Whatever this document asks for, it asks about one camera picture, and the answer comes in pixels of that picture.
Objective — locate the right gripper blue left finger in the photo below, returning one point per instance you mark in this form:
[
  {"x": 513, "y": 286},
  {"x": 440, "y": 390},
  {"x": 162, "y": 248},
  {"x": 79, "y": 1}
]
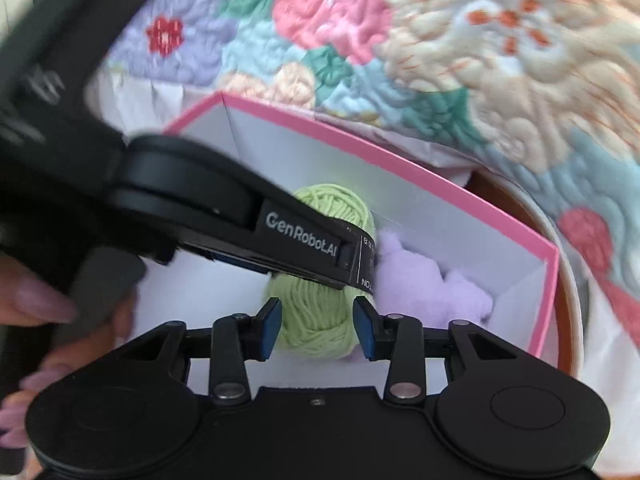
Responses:
[{"x": 238, "y": 338}]

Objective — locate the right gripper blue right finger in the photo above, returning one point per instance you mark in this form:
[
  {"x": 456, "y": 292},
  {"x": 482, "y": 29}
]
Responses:
[{"x": 399, "y": 340}]

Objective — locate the purple plush toy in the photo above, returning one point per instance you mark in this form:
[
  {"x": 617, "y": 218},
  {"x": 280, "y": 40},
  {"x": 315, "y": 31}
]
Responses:
[{"x": 410, "y": 283}]

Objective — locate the green yarn ball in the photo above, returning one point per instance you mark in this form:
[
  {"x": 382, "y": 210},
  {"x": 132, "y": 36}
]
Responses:
[{"x": 317, "y": 314}]

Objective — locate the person left hand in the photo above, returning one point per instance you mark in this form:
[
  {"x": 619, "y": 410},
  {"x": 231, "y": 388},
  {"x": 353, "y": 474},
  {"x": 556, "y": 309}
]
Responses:
[{"x": 49, "y": 334}]

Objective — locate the pink cardboard box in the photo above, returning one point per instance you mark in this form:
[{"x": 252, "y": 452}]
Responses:
[{"x": 430, "y": 214}]

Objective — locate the white bed skirt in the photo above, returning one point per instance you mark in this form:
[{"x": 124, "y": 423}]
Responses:
[{"x": 586, "y": 338}]

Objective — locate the striped checkered rug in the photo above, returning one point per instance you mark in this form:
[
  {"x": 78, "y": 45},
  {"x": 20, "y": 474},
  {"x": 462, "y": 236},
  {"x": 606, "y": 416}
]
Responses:
[{"x": 554, "y": 312}]

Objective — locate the floral quilt bedspread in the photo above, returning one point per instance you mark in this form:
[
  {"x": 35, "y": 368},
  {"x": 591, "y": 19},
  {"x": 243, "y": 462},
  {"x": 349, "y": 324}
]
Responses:
[{"x": 545, "y": 92}]

